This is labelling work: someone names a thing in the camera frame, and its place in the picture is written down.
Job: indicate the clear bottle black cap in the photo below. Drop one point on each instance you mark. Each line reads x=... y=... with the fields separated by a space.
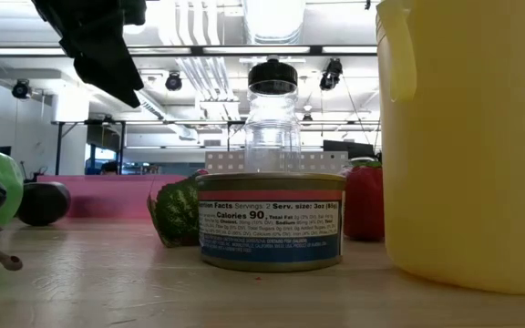
x=272 y=77

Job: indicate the pink plastic bin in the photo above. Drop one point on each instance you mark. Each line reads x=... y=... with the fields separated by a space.
x=107 y=196

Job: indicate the yellow plastic bottle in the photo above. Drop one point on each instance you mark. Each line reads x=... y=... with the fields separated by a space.
x=472 y=159

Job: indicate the black beam with light strips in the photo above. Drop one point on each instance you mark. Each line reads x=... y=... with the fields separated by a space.
x=244 y=50

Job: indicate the black ceiling camera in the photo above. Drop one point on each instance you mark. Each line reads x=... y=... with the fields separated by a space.
x=21 y=89
x=331 y=73
x=173 y=81

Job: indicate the tin can blue red label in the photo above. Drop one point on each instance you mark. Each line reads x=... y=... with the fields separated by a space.
x=271 y=223

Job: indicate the black metal rack frame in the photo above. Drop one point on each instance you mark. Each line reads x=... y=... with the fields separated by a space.
x=58 y=146

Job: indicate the dark purple plum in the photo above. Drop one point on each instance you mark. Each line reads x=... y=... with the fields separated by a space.
x=44 y=203

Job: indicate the person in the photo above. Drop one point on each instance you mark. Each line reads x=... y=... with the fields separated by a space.
x=109 y=167

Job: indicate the white perforated metal basket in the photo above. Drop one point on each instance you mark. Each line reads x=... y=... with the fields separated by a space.
x=223 y=162

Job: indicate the red strawberry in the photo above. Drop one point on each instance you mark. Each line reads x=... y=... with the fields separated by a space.
x=365 y=205

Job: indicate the white ceiling air unit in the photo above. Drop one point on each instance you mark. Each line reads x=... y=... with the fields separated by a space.
x=68 y=107

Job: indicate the black computer monitor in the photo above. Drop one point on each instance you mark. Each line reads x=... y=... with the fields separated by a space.
x=344 y=148

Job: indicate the red grapes with leaf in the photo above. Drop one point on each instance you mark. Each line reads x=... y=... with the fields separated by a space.
x=176 y=214

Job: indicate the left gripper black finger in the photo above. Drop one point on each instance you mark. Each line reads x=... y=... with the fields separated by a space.
x=107 y=68

